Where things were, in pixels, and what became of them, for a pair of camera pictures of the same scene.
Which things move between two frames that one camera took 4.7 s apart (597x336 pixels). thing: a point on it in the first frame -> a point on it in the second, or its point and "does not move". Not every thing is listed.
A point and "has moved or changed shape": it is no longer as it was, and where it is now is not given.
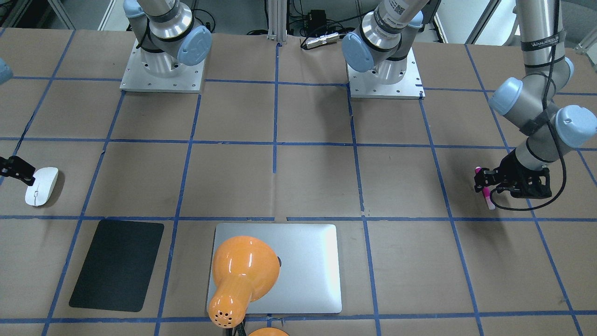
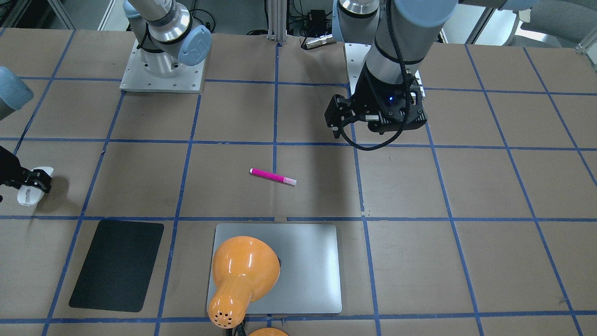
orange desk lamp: x=246 y=269 does not move
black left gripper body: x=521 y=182 -> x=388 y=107
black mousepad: x=117 y=270 does not move
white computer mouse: x=45 y=179 has moved or changed shape
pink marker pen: x=487 y=192 -> x=283 y=179
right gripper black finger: x=16 y=167 -> x=38 y=178
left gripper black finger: x=486 y=178 -> x=339 y=111
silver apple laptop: x=309 y=281 does not move
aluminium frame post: x=277 y=20 does not move
